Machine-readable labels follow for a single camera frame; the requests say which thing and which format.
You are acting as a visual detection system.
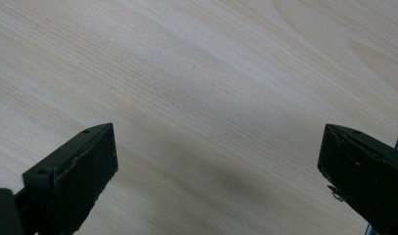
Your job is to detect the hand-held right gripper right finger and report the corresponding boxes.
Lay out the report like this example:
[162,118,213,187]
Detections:
[317,123,398,235]

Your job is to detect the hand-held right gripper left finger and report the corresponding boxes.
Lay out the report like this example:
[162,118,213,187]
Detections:
[14,122,120,235]

